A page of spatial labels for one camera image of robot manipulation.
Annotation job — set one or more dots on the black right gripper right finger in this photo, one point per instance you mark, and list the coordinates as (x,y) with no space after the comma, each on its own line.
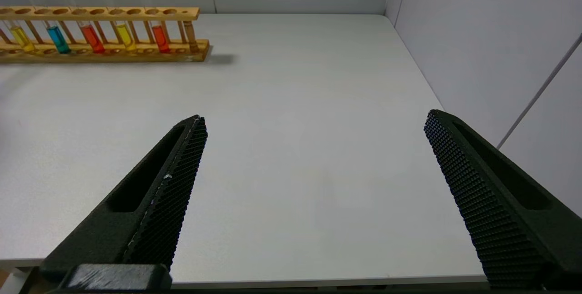
(500,203)

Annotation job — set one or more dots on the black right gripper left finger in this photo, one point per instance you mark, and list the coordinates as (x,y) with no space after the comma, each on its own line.
(150,212)

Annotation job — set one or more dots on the yellow pigment glass test tube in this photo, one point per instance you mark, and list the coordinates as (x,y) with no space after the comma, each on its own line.
(125,37)
(22,39)

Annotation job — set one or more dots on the wooden test tube rack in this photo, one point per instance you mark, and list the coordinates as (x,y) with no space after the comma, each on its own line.
(136,56)

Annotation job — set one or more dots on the red pigment glass test tube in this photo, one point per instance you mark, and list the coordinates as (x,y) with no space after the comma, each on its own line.
(160,39)
(93,39)

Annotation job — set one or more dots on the blue pigment glass test tube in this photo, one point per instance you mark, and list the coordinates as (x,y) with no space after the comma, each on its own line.
(58,39)

